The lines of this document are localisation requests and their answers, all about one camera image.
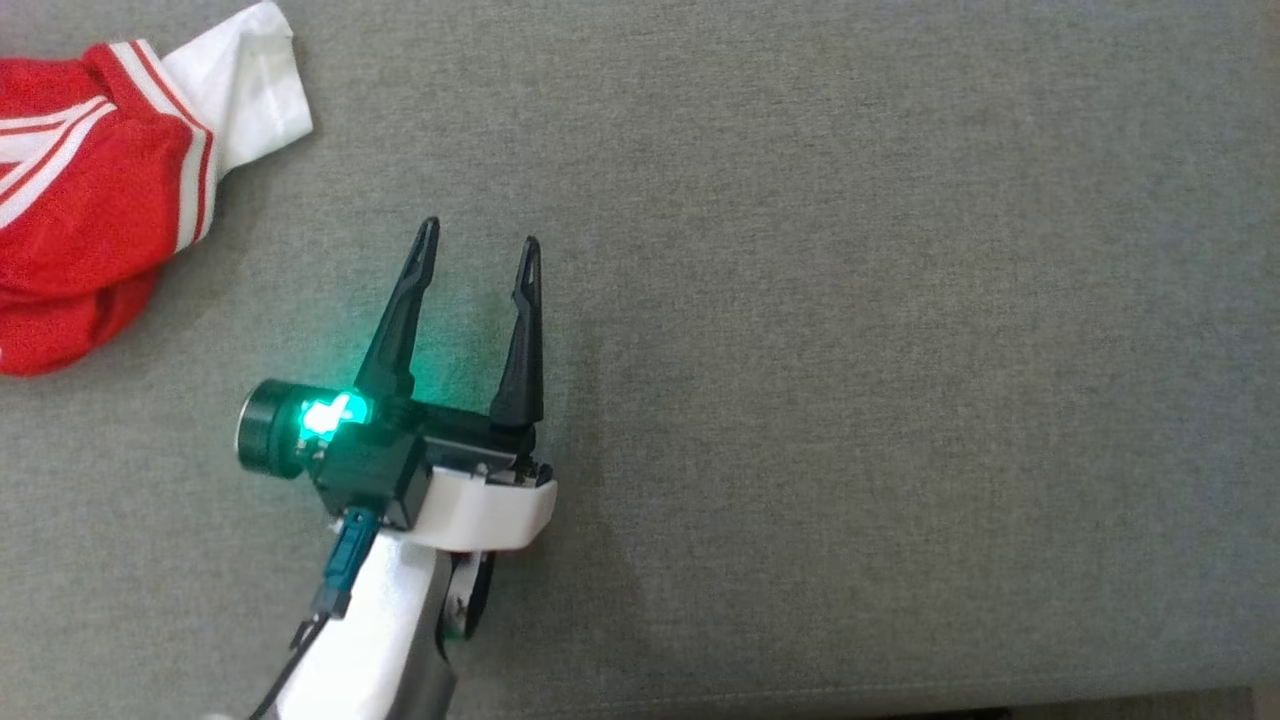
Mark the grey fabric sofa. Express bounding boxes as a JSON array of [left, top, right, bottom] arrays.
[[0, 0, 1280, 720]]

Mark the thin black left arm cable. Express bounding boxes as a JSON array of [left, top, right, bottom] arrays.
[[247, 508, 382, 720]]

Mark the red and white t-shirt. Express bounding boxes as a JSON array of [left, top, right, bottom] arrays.
[[0, 0, 314, 378]]

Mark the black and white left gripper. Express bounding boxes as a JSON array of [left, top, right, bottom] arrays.
[[353, 216, 559, 554]]

